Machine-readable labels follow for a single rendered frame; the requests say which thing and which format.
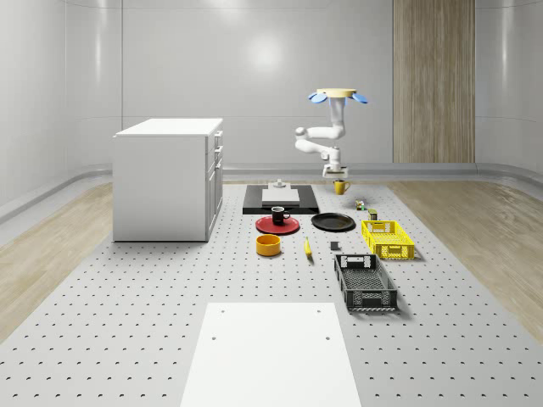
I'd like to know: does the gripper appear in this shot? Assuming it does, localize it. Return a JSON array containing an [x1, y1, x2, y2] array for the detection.
[[322, 164, 351, 180]]

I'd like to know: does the white cabinet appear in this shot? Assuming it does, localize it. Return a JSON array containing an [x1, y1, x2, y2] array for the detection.
[[112, 117, 225, 243]]

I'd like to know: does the black plate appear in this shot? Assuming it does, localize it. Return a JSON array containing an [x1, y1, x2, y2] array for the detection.
[[311, 212, 357, 233]]

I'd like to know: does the black mug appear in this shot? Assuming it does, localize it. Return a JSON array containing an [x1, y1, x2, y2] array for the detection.
[[271, 205, 293, 226]]

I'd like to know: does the red plate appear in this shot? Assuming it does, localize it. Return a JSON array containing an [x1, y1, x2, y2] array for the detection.
[[255, 214, 301, 236]]

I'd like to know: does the black stove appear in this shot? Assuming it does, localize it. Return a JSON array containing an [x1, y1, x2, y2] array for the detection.
[[242, 178, 321, 215]]

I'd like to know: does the yellow basket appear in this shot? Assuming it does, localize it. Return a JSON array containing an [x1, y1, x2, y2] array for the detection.
[[361, 220, 417, 260]]

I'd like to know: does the white board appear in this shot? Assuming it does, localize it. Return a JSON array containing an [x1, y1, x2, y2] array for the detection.
[[179, 302, 363, 407]]

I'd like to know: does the dark grey basket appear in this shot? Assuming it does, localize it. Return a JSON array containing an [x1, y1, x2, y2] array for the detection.
[[333, 253, 400, 313]]

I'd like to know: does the yellow bowl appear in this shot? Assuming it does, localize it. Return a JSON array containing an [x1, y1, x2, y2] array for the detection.
[[255, 233, 283, 258]]

